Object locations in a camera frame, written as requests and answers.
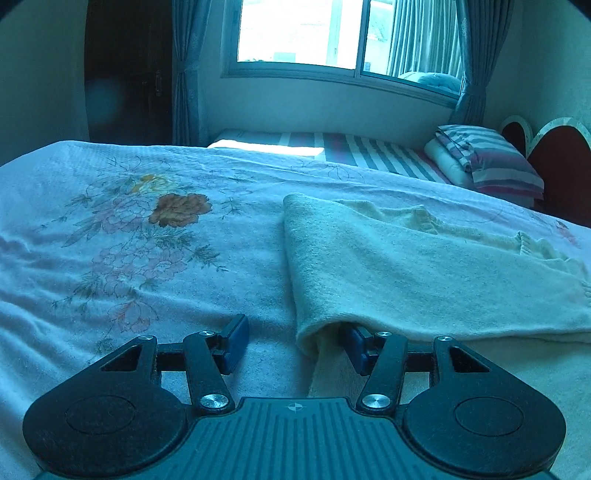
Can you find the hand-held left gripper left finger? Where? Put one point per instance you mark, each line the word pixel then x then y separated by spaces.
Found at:
pixel 236 339

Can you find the dark wooden door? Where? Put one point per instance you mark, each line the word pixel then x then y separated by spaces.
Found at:
pixel 127 69

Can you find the sheer window curtain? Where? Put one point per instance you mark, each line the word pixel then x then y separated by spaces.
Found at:
pixel 425 37

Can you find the floral pink blanket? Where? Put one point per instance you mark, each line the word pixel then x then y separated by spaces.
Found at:
pixel 138 277

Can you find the striped bed sheet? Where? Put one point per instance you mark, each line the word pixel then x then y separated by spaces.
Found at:
pixel 369 156

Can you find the sliding window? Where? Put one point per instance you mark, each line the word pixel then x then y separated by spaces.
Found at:
pixel 300 37

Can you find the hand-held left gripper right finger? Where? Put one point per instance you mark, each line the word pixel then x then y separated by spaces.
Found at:
pixel 358 347

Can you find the striped pillow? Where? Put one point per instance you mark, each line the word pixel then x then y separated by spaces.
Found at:
pixel 496 159

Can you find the blue folded bedding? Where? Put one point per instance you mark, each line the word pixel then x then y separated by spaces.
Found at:
pixel 434 81

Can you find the white folded quilt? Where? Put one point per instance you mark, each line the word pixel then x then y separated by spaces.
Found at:
pixel 445 161

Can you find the blue curtain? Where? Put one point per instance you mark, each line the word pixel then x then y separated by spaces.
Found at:
pixel 187 69
pixel 482 55

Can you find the heart-shaped red headboard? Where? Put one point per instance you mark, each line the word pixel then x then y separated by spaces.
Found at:
pixel 563 161

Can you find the cream knitted sweater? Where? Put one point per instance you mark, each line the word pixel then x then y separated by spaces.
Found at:
pixel 392 277

